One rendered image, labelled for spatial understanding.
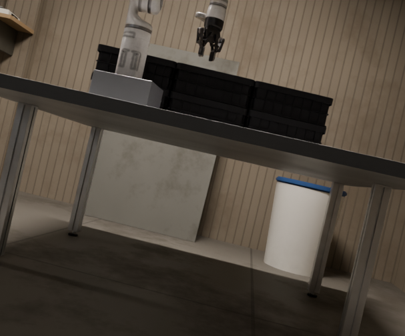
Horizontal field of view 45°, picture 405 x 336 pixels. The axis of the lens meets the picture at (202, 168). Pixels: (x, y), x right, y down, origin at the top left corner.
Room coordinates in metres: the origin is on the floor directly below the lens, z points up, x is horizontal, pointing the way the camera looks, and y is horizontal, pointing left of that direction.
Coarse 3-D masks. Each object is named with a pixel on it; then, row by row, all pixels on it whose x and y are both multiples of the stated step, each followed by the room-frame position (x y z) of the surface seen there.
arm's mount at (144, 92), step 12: (96, 72) 1.53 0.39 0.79; (108, 72) 1.53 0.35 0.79; (96, 84) 1.53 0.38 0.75; (108, 84) 1.52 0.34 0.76; (120, 84) 1.52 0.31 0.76; (132, 84) 1.52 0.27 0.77; (144, 84) 1.51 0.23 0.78; (108, 96) 1.52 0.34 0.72; (120, 96) 1.52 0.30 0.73; (132, 96) 1.52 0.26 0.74; (144, 96) 1.51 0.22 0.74; (156, 96) 1.61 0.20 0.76
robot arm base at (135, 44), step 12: (132, 36) 1.60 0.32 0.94; (144, 36) 1.61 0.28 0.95; (120, 48) 1.63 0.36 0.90; (132, 48) 1.60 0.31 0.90; (144, 48) 1.62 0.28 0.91; (120, 60) 1.60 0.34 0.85; (132, 60) 1.60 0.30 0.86; (144, 60) 1.64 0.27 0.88; (120, 72) 1.60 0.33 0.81; (132, 72) 1.60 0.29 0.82
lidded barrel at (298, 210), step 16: (288, 192) 3.41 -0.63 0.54; (304, 192) 3.35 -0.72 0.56; (320, 192) 3.33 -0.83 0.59; (272, 208) 3.59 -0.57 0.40; (288, 208) 3.40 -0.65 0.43; (304, 208) 3.35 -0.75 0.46; (320, 208) 3.34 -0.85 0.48; (272, 224) 3.52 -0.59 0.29; (288, 224) 3.39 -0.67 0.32; (304, 224) 3.35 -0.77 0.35; (320, 224) 3.36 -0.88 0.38; (336, 224) 3.51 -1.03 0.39; (272, 240) 3.48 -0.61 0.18; (288, 240) 3.38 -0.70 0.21; (304, 240) 3.35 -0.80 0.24; (272, 256) 3.46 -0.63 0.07; (288, 256) 3.38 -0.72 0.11; (304, 256) 3.36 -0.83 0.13; (304, 272) 3.37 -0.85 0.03
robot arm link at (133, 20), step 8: (136, 0) 1.61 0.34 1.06; (144, 0) 1.60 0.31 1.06; (128, 8) 1.62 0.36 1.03; (136, 8) 1.62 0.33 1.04; (144, 8) 1.62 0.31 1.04; (128, 16) 1.61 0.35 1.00; (136, 16) 1.60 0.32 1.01; (128, 24) 1.61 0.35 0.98; (136, 24) 1.60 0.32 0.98; (144, 24) 1.61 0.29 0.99
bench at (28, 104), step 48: (0, 96) 1.87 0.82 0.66; (48, 96) 1.36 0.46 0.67; (96, 96) 1.35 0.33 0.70; (96, 144) 2.88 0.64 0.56; (192, 144) 2.15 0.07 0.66; (240, 144) 1.41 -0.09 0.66; (288, 144) 1.30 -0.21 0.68; (0, 192) 1.97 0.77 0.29; (336, 192) 2.75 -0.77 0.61; (384, 192) 1.82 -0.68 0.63; (0, 240) 1.96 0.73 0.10
